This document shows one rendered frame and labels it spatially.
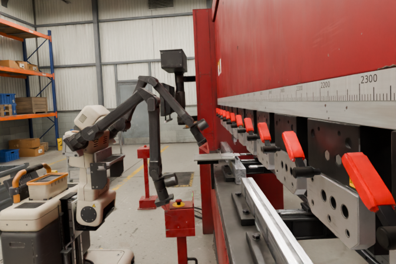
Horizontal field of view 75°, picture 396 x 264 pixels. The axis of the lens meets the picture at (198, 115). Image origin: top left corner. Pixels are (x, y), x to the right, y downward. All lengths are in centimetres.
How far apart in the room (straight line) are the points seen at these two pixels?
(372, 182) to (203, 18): 254
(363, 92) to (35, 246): 176
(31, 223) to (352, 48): 172
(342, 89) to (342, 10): 10
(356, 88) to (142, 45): 902
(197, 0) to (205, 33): 663
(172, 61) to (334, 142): 249
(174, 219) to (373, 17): 131
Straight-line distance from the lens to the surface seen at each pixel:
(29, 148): 907
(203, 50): 266
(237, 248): 99
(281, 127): 64
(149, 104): 135
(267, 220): 96
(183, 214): 147
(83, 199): 179
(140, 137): 918
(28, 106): 926
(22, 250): 191
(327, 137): 44
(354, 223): 40
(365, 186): 30
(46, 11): 1111
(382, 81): 33
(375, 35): 35
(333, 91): 42
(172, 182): 142
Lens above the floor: 138
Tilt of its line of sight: 3 degrees down
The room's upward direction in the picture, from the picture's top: 3 degrees counter-clockwise
